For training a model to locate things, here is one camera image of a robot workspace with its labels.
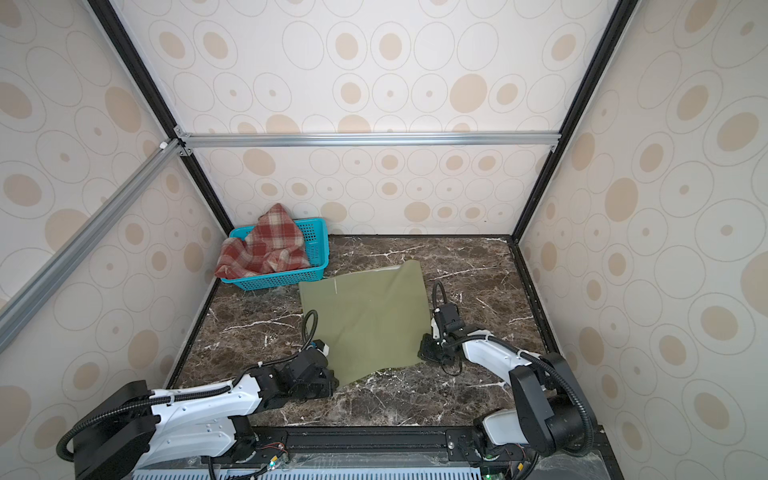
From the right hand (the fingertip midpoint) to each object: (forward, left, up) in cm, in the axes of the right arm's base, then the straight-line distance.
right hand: (422, 353), depth 89 cm
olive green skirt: (+10, +16, +2) cm, 19 cm away
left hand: (-10, +21, +2) cm, 23 cm away
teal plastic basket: (+47, +39, +5) cm, 61 cm away
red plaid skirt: (+41, +53, +6) cm, 67 cm away
